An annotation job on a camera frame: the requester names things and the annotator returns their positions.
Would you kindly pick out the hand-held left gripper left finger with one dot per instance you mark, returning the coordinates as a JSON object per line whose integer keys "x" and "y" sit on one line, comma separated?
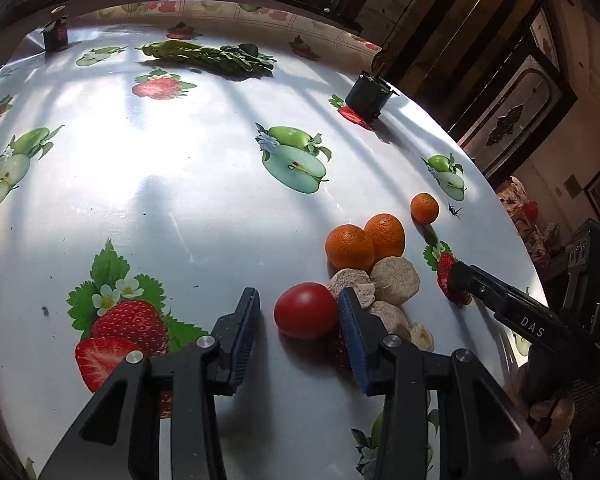
{"x": 244, "y": 327}

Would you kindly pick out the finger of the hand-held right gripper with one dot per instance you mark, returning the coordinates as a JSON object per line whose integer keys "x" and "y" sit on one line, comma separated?
{"x": 475, "y": 285}

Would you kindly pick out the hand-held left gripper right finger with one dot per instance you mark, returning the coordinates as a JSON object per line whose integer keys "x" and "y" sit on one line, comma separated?
{"x": 351, "y": 332}

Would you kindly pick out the red tomato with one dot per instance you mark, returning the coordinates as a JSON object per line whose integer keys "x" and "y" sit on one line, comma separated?
{"x": 305, "y": 310}

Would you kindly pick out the person's right forearm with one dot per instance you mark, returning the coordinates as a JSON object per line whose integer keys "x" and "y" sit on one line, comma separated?
{"x": 562, "y": 460}

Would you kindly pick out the person's right hand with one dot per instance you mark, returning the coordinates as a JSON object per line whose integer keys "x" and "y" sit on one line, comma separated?
{"x": 557, "y": 412}

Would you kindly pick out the black insect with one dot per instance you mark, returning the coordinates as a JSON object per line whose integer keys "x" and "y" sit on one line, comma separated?
{"x": 455, "y": 210}

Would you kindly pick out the large orange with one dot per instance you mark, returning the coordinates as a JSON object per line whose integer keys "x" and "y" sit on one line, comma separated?
{"x": 349, "y": 247}
{"x": 387, "y": 235}

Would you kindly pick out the floral cloth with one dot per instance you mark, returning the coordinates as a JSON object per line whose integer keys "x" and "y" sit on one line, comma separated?
{"x": 522, "y": 212}

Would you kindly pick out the small orange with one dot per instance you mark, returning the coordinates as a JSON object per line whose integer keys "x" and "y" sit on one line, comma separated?
{"x": 424, "y": 208}

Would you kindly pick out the fruit-printed tablecloth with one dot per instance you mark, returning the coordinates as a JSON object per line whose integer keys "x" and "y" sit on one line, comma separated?
{"x": 180, "y": 200}

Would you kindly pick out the wooden glass-panel door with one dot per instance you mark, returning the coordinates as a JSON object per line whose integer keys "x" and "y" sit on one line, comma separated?
{"x": 520, "y": 95}

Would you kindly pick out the green leafy vegetable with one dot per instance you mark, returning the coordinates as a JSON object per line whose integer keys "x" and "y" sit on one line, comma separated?
{"x": 205, "y": 55}

